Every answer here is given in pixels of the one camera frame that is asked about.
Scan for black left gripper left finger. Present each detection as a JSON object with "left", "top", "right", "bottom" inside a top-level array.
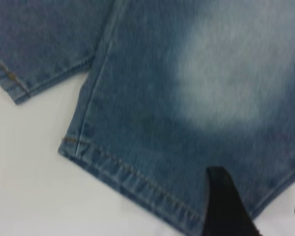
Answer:
[{"left": 204, "top": 166, "right": 261, "bottom": 236}]

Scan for blue denim pants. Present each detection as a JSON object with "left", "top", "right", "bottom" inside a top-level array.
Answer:
[{"left": 0, "top": 0, "right": 295, "bottom": 236}]

